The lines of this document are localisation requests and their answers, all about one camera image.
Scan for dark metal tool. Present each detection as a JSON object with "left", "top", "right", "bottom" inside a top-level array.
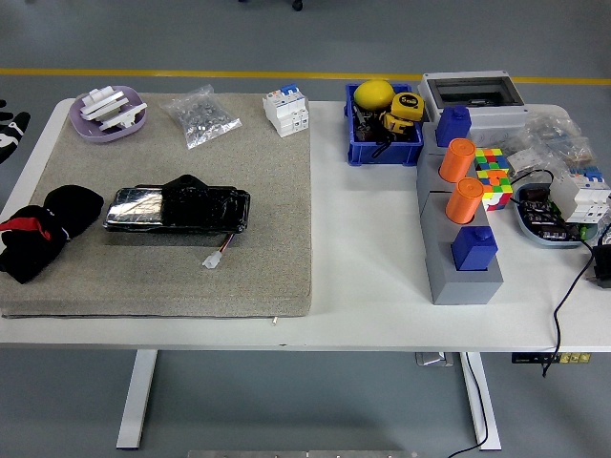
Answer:
[{"left": 352, "top": 104, "right": 383, "bottom": 143}]

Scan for white table leg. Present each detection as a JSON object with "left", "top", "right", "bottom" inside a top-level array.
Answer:
[
  {"left": 116, "top": 350, "right": 158, "bottom": 450},
  {"left": 458, "top": 351, "right": 503, "bottom": 452}
]

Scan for black floor cable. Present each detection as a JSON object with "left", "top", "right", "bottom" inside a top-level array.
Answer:
[{"left": 446, "top": 352, "right": 491, "bottom": 458}]

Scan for grey enclosure with clear lid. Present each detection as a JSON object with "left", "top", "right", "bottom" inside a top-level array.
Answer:
[{"left": 418, "top": 72, "right": 530, "bottom": 144}]

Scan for black table control panel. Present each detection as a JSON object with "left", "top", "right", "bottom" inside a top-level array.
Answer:
[{"left": 511, "top": 352, "right": 593, "bottom": 364}]

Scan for small white circuit breaker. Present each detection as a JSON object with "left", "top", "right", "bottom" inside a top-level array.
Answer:
[{"left": 263, "top": 83, "right": 310, "bottom": 139}]

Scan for yellow foam ball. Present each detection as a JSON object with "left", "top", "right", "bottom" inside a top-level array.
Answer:
[{"left": 353, "top": 79, "right": 396, "bottom": 111}]

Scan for blue plastic bin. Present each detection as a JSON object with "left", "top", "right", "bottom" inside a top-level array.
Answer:
[{"left": 346, "top": 83, "right": 426, "bottom": 168}]

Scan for green terminal block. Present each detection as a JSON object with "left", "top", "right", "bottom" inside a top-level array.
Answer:
[{"left": 549, "top": 203, "right": 600, "bottom": 239}]

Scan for multicolour puzzle cube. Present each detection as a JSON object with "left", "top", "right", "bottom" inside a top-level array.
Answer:
[
  {"left": 474, "top": 147, "right": 511, "bottom": 174},
  {"left": 477, "top": 169, "right": 516, "bottom": 212}
]

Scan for light blue tray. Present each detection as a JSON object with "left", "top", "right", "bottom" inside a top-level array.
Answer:
[{"left": 514, "top": 183, "right": 601, "bottom": 250}]

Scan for blue square block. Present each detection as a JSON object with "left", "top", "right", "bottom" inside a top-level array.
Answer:
[
  {"left": 436, "top": 105, "right": 474, "bottom": 149},
  {"left": 451, "top": 225, "right": 500, "bottom": 272}
]

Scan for grey socket base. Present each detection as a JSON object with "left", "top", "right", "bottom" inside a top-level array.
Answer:
[
  {"left": 420, "top": 118, "right": 478, "bottom": 156},
  {"left": 416, "top": 152, "right": 478, "bottom": 195},
  {"left": 420, "top": 190, "right": 506, "bottom": 306}
]

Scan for clear bag of parts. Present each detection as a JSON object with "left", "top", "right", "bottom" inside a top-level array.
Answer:
[
  {"left": 518, "top": 112, "right": 584, "bottom": 149},
  {"left": 548, "top": 135, "right": 598, "bottom": 174}
]

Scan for small labelled packet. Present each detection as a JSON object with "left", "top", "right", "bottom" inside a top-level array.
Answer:
[{"left": 506, "top": 148, "right": 543, "bottom": 180}]

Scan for grey metal bracket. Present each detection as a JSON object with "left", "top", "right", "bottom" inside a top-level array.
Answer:
[{"left": 413, "top": 351, "right": 455, "bottom": 367}]

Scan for white plastic clip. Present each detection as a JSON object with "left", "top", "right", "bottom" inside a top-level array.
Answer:
[
  {"left": 98, "top": 102, "right": 147, "bottom": 133},
  {"left": 79, "top": 86, "right": 136, "bottom": 121}
]

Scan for grey-brown mat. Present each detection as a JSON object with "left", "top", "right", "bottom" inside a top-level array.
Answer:
[{"left": 0, "top": 93, "right": 315, "bottom": 320}]

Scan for black power cord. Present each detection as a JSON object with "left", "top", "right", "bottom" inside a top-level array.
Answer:
[{"left": 510, "top": 169, "right": 598, "bottom": 379}]

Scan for coloured wires with white plug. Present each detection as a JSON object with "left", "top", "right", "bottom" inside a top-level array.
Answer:
[{"left": 200, "top": 233, "right": 235, "bottom": 269}]

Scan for black power adapter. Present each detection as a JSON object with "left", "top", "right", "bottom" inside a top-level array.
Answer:
[{"left": 592, "top": 245, "right": 611, "bottom": 290}]

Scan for black glossy panel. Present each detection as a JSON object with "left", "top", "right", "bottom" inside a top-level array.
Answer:
[{"left": 103, "top": 174, "right": 252, "bottom": 236}]

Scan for clear bag of metal nuts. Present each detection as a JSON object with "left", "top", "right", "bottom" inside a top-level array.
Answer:
[{"left": 159, "top": 84, "right": 243, "bottom": 150}]

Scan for purple plastic tray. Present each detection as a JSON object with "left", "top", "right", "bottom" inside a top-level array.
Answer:
[{"left": 69, "top": 85, "right": 148, "bottom": 145}]

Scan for yellow black tape measure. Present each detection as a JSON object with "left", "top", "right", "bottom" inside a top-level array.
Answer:
[
  {"left": 390, "top": 93, "right": 427, "bottom": 123},
  {"left": 381, "top": 113, "right": 416, "bottom": 137}
]

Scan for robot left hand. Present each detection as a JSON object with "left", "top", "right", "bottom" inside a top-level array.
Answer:
[{"left": 0, "top": 98, "right": 32, "bottom": 166}]

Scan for wide white circuit breaker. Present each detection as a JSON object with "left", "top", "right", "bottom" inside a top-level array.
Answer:
[{"left": 549, "top": 166, "right": 611, "bottom": 225}]

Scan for orange cylinder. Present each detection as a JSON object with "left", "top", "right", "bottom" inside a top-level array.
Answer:
[
  {"left": 438, "top": 137, "right": 477, "bottom": 184},
  {"left": 445, "top": 177, "right": 486, "bottom": 225}
]

